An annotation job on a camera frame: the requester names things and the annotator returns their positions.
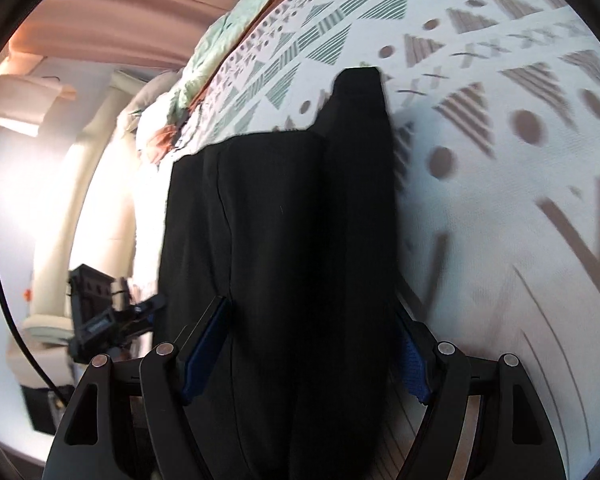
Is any black box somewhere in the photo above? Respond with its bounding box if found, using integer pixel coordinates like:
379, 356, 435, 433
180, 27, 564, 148
24, 385, 72, 435

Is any pink curtain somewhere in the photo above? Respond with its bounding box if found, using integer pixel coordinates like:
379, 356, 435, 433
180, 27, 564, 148
7, 0, 241, 76

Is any black long-sleeved shirt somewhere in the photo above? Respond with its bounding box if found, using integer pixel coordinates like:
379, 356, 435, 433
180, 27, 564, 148
157, 67, 401, 480

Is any black cable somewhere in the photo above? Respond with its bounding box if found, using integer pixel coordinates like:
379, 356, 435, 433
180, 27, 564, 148
0, 195, 68, 401

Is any mint green quilt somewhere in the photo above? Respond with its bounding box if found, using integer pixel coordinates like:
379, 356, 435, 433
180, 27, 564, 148
162, 0, 331, 131

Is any white patterned blanket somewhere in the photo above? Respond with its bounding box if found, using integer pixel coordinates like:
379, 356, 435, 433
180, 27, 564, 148
177, 0, 600, 480

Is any white hanging garment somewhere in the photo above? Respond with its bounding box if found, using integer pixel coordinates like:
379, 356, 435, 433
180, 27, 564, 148
0, 72, 76, 136

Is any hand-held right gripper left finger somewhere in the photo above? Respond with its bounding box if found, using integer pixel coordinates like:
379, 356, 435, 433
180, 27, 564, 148
42, 295, 231, 480

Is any white crumpled bedding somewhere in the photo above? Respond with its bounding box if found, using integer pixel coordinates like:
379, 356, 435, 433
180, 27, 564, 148
125, 72, 191, 166

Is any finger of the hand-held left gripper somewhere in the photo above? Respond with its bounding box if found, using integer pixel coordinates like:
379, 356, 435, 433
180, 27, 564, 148
116, 292, 167, 341

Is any cream padded headboard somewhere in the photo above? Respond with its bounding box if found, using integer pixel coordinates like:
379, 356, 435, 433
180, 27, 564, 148
22, 70, 148, 348

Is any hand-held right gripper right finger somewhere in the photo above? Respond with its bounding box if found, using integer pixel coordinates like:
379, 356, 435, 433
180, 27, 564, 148
395, 307, 566, 480

